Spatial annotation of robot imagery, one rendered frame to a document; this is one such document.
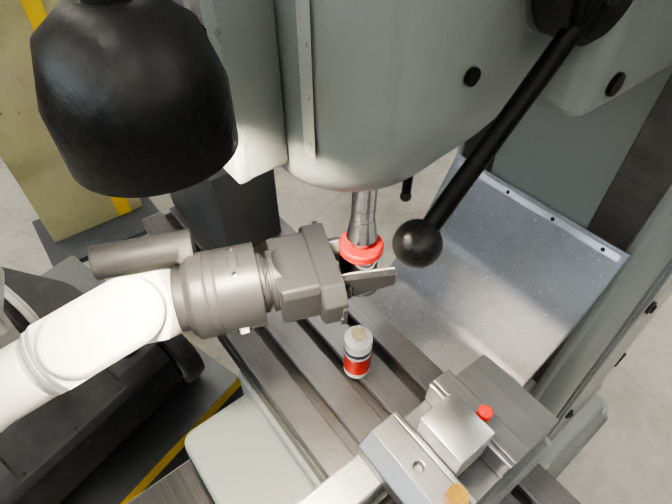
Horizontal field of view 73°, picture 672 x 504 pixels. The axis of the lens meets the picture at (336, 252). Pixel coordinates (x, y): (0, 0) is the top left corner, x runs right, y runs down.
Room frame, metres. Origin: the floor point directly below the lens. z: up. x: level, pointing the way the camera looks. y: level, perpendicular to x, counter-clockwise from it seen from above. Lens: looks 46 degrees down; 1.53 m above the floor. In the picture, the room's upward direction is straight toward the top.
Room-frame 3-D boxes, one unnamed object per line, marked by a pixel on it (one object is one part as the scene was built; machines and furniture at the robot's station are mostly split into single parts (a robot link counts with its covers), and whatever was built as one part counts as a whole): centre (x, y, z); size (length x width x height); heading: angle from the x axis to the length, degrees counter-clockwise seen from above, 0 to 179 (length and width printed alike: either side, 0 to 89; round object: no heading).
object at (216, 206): (0.69, 0.23, 1.00); 0.22 x 0.12 x 0.20; 42
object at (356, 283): (0.30, -0.03, 1.16); 0.06 x 0.02 x 0.03; 106
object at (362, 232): (0.33, -0.03, 1.25); 0.03 x 0.03 x 0.11
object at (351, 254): (0.33, -0.03, 1.19); 0.05 x 0.05 x 0.01
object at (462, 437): (0.20, -0.13, 1.01); 0.06 x 0.05 x 0.06; 37
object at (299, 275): (0.31, 0.06, 1.16); 0.13 x 0.12 x 0.10; 16
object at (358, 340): (0.35, -0.03, 0.96); 0.04 x 0.04 x 0.11
